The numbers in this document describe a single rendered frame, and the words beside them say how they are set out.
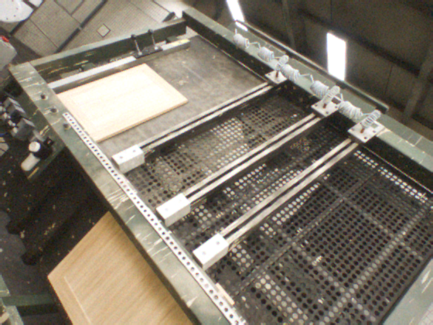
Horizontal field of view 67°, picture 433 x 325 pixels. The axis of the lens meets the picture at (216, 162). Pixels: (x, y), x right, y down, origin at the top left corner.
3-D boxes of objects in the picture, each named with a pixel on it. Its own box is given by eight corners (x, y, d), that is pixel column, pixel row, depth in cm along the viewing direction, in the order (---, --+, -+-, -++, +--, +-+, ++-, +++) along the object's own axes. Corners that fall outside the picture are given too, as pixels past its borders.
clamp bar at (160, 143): (111, 164, 152) (102, 125, 134) (281, 80, 208) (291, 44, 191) (123, 177, 147) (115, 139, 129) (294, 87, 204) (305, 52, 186)
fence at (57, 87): (49, 90, 183) (46, 83, 180) (185, 43, 229) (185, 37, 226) (52, 94, 181) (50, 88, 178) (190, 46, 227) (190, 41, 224)
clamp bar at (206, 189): (154, 214, 136) (150, 178, 118) (325, 108, 192) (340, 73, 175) (168, 231, 131) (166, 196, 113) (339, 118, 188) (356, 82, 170)
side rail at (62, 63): (35, 77, 199) (28, 61, 191) (181, 31, 252) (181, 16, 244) (39, 82, 197) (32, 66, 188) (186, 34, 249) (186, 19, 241)
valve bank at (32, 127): (-33, 111, 162) (0, 75, 162) (-6, 123, 174) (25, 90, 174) (2, 174, 139) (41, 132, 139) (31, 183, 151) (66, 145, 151)
